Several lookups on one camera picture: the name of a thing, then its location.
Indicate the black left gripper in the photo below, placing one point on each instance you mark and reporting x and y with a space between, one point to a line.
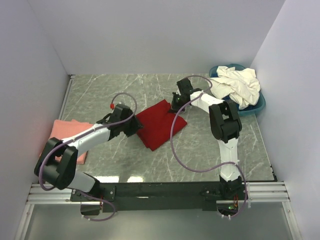
136 125

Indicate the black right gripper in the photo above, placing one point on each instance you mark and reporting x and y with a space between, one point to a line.
174 108

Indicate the red t shirt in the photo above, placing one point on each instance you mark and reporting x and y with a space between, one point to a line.
157 122

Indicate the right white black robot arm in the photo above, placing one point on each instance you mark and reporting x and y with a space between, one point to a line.
225 125

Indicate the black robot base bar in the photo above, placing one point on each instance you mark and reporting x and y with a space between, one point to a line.
143 196

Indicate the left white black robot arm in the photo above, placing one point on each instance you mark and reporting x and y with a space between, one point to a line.
57 162

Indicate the folded pink t shirt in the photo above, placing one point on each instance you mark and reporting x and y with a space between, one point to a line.
64 129

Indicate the white crumpled t shirt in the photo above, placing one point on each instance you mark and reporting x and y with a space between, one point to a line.
241 86

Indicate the teal plastic laundry basket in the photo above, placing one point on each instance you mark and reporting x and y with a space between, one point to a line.
251 109

